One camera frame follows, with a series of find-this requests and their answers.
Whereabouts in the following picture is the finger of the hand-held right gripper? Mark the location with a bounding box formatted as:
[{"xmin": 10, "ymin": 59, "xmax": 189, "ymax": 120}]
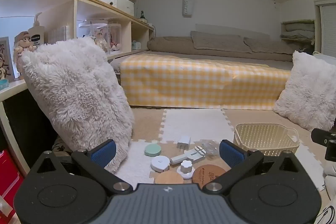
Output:
[{"xmin": 311, "ymin": 127, "xmax": 336, "ymax": 161}]

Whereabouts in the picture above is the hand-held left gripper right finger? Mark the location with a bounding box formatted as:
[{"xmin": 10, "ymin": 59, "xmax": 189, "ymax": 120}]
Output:
[{"xmin": 203, "ymin": 139, "xmax": 305, "ymax": 194}]

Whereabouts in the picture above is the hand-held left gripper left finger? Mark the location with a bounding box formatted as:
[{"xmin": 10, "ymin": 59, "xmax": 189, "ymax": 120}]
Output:
[{"xmin": 31, "ymin": 139, "xmax": 133, "ymax": 194}]

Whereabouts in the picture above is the clear plastic bag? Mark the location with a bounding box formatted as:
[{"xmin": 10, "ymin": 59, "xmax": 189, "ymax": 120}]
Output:
[{"xmin": 201, "ymin": 139, "xmax": 221, "ymax": 155}]

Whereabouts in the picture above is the brown round coaster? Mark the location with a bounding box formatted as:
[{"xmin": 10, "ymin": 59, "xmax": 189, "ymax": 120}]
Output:
[{"xmin": 192, "ymin": 164, "xmax": 231, "ymax": 184}]

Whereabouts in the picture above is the cream plastic basket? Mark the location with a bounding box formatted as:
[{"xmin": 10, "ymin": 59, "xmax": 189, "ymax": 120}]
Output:
[{"xmin": 234, "ymin": 123, "xmax": 300, "ymax": 157}]

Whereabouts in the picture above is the white plastic hand tool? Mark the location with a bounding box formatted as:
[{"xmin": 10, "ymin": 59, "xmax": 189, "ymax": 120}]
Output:
[{"xmin": 170, "ymin": 147, "xmax": 206, "ymax": 165}]

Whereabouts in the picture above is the white charger plug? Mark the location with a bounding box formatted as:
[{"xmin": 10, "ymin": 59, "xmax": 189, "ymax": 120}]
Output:
[{"xmin": 177, "ymin": 135, "xmax": 191, "ymax": 150}]

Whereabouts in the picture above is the mint green round tin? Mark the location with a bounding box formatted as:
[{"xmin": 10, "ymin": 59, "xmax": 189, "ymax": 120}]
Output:
[{"xmin": 144, "ymin": 144, "xmax": 162, "ymax": 157}]

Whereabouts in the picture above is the white round tape measure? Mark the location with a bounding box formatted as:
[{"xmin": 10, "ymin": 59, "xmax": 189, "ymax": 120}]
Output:
[{"xmin": 150, "ymin": 156, "xmax": 171, "ymax": 173}]

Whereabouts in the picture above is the white foam mat tile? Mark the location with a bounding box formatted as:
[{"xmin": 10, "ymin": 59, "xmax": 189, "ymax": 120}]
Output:
[
  {"xmin": 294, "ymin": 144, "xmax": 328, "ymax": 191},
  {"xmin": 161, "ymin": 109, "xmax": 235, "ymax": 144},
  {"xmin": 113, "ymin": 140, "xmax": 158, "ymax": 184}
]

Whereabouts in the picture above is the beige foam mat tile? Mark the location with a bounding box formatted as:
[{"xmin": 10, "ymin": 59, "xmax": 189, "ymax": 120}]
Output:
[
  {"xmin": 131, "ymin": 107, "xmax": 167, "ymax": 142},
  {"xmin": 222, "ymin": 109, "xmax": 328, "ymax": 151}
]

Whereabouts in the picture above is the white fluffy pillow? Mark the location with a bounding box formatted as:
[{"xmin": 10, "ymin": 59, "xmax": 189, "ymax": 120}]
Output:
[
  {"xmin": 273, "ymin": 51, "xmax": 336, "ymax": 131},
  {"xmin": 21, "ymin": 36, "xmax": 135, "ymax": 174}
]

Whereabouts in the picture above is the round wooden lid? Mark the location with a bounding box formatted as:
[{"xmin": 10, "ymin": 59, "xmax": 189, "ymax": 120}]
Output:
[{"xmin": 154, "ymin": 171, "xmax": 184, "ymax": 185}]

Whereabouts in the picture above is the white printed cloth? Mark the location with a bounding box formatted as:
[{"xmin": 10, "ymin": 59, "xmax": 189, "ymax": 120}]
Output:
[{"xmin": 314, "ymin": 198, "xmax": 336, "ymax": 224}]

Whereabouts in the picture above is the yellow checked mattress cover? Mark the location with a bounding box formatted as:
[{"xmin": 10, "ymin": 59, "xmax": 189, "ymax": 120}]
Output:
[{"xmin": 119, "ymin": 53, "xmax": 292, "ymax": 110}]

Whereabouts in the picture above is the red storage box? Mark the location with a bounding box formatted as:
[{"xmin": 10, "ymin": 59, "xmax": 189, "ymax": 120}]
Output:
[{"xmin": 0, "ymin": 149, "xmax": 24, "ymax": 203}]

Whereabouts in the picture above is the brown flat pillow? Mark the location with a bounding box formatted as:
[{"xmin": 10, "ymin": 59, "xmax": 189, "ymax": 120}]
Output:
[
  {"xmin": 244, "ymin": 37, "xmax": 294, "ymax": 54},
  {"xmin": 190, "ymin": 30, "xmax": 252, "ymax": 53}
]

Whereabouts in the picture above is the white louvered door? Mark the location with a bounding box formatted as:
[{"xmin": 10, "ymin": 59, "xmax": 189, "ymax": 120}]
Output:
[{"xmin": 314, "ymin": 0, "xmax": 336, "ymax": 56}]

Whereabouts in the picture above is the folded green bedding stack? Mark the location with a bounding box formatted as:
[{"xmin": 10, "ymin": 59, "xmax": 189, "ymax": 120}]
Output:
[{"xmin": 280, "ymin": 20, "xmax": 315, "ymax": 42}]

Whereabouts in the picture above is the cream bunny doll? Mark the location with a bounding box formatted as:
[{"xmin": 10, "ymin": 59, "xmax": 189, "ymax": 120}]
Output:
[{"xmin": 94, "ymin": 28, "xmax": 107, "ymax": 52}]

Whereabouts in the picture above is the clear display case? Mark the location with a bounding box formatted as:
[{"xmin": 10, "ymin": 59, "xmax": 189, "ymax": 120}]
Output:
[
  {"xmin": 108, "ymin": 23, "xmax": 122, "ymax": 52},
  {"xmin": 79, "ymin": 21, "xmax": 109, "ymax": 55}
]

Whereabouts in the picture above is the brown blanket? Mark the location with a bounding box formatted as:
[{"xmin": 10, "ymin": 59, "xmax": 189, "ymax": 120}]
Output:
[{"xmin": 146, "ymin": 36, "xmax": 294, "ymax": 62}]

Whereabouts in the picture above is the clear plastic organizer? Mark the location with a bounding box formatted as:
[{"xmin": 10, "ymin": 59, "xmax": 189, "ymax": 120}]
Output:
[{"xmin": 48, "ymin": 25, "xmax": 71, "ymax": 44}]

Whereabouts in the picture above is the white pump lotion bottle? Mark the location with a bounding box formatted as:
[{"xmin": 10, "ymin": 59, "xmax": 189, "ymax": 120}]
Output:
[{"xmin": 28, "ymin": 12, "xmax": 46, "ymax": 47}]

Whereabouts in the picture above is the crochet doll with glasses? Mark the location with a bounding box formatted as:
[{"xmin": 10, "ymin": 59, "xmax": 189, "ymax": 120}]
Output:
[{"xmin": 14, "ymin": 31, "xmax": 37, "ymax": 80}]

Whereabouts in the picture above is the white wooden shelf unit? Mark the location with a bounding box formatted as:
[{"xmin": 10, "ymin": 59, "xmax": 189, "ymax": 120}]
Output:
[{"xmin": 0, "ymin": 0, "xmax": 155, "ymax": 180}]

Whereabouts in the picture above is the white storage box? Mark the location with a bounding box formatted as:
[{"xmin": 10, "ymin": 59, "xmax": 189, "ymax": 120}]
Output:
[{"xmin": 97, "ymin": 0, "xmax": 135, "ymax": 13}]

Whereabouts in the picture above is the white picture frame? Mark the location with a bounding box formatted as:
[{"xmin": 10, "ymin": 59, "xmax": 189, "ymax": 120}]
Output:
[{"xmin": 0, "ymin": 36, "xmax": 15, "ymax": 83}]

